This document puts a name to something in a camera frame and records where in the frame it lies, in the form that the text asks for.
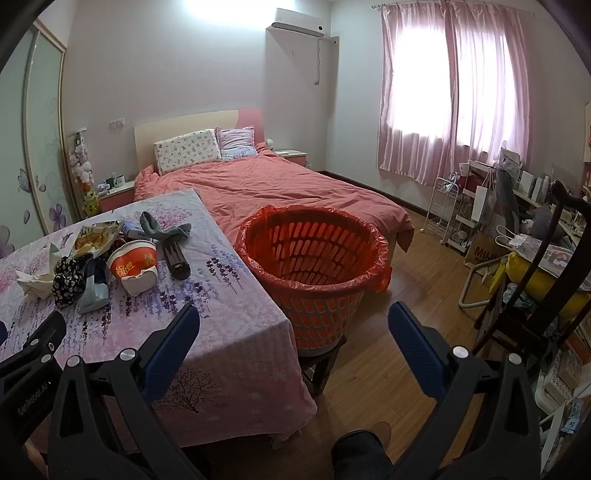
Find white wire rack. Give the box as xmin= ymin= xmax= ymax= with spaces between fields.
xmin=424 ymin=173 xmax=462 ymax=245

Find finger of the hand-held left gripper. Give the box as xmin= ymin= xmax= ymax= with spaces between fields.
xmin=0 ymin=311 xmax=68 ymax=388

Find cream pink headboard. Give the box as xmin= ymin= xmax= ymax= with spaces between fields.
xmin=134 ymin=109 xmax=266 ymax=176

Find white storage cart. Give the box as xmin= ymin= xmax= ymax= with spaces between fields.
xmin=450 ymin=161 xmax=498 ymax=254

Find blue tissue pack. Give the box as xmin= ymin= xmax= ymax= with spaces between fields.
xmin=121 ymin=222 xmax=155 ymax=241

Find pink nightstand with mug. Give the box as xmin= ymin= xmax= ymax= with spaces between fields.
xmin=95 ymin=180 xmax=136 ymax=213

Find dark wooden stool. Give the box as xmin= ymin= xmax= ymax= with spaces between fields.
xmin=298 ymin=335 xmax=347 ymax=398

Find white tube chair frame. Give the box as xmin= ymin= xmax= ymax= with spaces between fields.
xmin=458 ymin=258 xmax=509 ymax=310

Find bed with pink duvet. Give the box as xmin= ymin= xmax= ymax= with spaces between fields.
xmin=134 ymin=143 xmax=415 ymax=252

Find white paper bag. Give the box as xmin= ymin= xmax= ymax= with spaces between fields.
xmin=471 ymin=178 xmax=495 ymax=222

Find striped pink pillow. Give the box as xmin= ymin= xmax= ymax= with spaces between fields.
xmin=216 ymin=126 xmax=258 ymax=161

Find pink nightstand with book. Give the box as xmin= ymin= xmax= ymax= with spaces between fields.
xmin=272 ymin=148 xmax=308 ymax=169

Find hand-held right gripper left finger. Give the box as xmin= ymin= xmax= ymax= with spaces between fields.
xmin=47 ymin=304 xmax=201 ymax=480

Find brown paper bag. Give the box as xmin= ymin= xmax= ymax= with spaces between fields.
xmin=464 ymin=231 xmax=506 ymax=273

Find pale green packet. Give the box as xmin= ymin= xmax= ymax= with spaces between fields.
xmin=76 ymin=258 xmax=109 ymax=315

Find white tissue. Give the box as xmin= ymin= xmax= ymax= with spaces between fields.
xmin=16 ymin=244 xmax=63 ymax=296

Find person's leg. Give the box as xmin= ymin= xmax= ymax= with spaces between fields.
xmin=331 ymin=429 xmax=393 ymax=480

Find dark umbrella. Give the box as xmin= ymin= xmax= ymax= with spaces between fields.
xmin=163 ymin=240 xmax=191 ymax=280

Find white air conditioner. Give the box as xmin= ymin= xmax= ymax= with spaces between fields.
xmin=271 ymin=8 xmax=324 ymax=38

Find yellow snack bag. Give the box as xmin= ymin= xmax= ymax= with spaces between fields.
xmin=69 ymin=220 xmax=123 ymax=259

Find grey sock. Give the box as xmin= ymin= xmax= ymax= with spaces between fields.
xmin=140 ymin=211 xmax=192 ymax=241

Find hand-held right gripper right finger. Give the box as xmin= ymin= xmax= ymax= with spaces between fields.
xmin=388 ymin=302 xmax=541 ymax=480

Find floral white pillow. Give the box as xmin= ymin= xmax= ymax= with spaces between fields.
xmin=154 ymin=129 xmax=222 ymax=175

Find pink curtain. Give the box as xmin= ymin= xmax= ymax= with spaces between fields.
xmin=377 ymin=2 xmax=532 ymax=185

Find red white noodle cup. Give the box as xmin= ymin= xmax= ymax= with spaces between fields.
xmin=107 ymin=240 xmax=158 ymax=296

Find floral purple tablecloth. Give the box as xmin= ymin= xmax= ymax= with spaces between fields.
xmin=0 ymin=188 xmax=319 ymax=450

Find hanging plush toys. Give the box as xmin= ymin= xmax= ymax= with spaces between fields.
xmin=69 ymin=134 xmax=95 ymax=190

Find dark wooden chair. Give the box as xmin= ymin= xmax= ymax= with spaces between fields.
xmin=471 ymin=180 xmax=591 ymax=365

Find sliding wardrobe with flower print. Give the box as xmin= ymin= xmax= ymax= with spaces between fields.
xmin=0 ymin=18 xmax=77 ymax=259

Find black polka dot scrunchie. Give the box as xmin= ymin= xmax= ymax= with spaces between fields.
xmin=52 ymin=256 xmax=88 ymax=308

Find orange plastic laundry basket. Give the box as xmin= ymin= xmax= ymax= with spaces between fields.
xmin=238 ymin=208 xmax=389 ymax=356

